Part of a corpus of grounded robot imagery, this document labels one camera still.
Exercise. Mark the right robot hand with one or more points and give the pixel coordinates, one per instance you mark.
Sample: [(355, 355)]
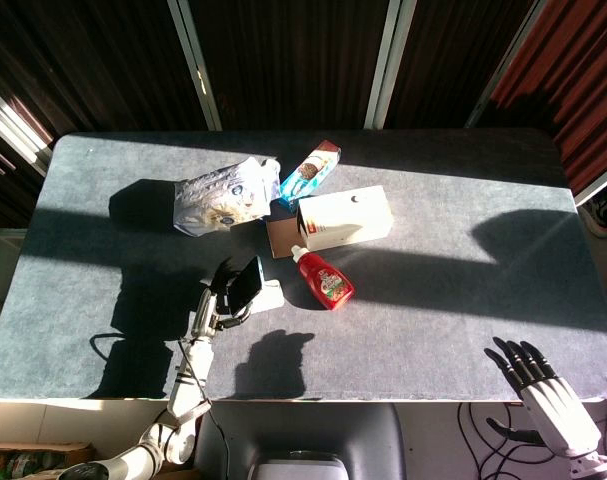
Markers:
[(558, 410)]

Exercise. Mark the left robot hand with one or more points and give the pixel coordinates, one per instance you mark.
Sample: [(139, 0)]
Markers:
[(208, 310)]

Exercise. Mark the black smartphone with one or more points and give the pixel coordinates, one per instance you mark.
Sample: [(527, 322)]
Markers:
[(247, 287)]

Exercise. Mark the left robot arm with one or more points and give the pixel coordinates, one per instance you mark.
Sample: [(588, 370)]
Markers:
[(190, 380)]

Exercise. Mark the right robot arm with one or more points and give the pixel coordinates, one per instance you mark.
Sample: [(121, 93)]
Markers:
[(595, 467)]

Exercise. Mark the white folding phone stand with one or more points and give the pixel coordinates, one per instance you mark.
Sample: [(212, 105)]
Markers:
[(272, 297)]

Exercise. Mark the brown cardboard piece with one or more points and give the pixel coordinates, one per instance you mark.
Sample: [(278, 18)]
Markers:
[(282, 240)]

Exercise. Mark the white blue snack bag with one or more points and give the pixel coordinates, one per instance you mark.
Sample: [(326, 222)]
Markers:
[(218, 200)]

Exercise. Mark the red ketchup bottle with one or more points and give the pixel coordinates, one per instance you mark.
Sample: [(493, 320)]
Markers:
[(325, 282)]

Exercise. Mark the grey robot torso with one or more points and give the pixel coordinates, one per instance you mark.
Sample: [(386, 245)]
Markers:
[(303, 435)]

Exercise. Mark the grey blue felt table mat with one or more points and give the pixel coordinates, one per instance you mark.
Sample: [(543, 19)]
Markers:
[(423, 325)]

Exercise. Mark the blue cookie box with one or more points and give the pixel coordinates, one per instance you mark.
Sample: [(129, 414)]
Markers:
[(305, 175)]

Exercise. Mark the white carton box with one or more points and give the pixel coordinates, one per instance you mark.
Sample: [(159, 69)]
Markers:
[(348, 217)]

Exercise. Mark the cardboard box on floor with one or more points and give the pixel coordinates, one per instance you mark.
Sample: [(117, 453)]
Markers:
[(78, 450)]

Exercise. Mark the dark shoes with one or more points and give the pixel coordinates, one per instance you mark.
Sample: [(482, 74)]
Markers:
[(605, 212)]

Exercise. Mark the orange curtain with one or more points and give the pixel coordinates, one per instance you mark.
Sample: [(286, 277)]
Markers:
[(578, 75)]

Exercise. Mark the white frame post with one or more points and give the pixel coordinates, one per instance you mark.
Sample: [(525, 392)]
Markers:
[(508, 60), (388, 65), (195, 65)]

